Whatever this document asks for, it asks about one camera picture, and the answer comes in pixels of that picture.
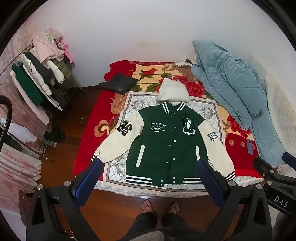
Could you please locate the person's right foot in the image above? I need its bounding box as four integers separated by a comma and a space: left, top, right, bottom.
167, 202, 181, 215

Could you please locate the white quilted mattress cover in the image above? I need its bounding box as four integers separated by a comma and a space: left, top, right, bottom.
95, 174, 264, 198

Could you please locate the person's foot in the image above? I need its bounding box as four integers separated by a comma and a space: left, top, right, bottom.
167, 202, 181, 215
142, 199, 155, 214

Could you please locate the red floral blanket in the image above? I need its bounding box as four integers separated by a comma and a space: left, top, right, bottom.
73, 60, 265, 186

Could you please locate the white cloth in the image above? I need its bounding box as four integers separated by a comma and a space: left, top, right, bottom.
0, 117, 37, 143

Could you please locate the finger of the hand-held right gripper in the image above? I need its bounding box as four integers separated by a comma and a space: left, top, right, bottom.
253, 156, 279, 178
282, 152, 296, 168

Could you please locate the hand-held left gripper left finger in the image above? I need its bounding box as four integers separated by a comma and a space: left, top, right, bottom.
26, 159, 103, 241

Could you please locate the person's left foot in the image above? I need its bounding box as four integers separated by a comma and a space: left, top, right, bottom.
142, 199, 155, 214

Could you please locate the row of hanging clothes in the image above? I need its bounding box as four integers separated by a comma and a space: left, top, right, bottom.
9, 27, 77, 112

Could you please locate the black cable loop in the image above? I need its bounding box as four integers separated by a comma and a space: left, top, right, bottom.
0, 95, 13, 149

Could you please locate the black folded garment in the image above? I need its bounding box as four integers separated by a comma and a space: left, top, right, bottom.
98, 72, 138, 95

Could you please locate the blue comforter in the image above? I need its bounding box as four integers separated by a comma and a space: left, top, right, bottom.
190, 39, 286, 167

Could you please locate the white floral quilted mat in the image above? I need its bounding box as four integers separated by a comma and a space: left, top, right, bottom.
103, 91, 226, 193

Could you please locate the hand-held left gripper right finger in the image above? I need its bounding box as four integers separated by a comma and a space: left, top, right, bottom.
196, 158, 273, 241

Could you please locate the green and cream varsity jacket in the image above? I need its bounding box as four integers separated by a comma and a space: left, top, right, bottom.
91, 77, 236, 188

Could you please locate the person's right leg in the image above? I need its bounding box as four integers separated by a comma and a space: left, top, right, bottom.
162, 212, 193, 241

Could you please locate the metal clothes rack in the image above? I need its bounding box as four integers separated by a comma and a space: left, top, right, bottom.
14, 42, 81, 163

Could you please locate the white textured bedsheet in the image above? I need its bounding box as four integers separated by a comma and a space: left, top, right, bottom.
245, 54, 296, 172

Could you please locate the pink floral curtain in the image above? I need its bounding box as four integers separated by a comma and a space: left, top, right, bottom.
0, 19, 50, 209

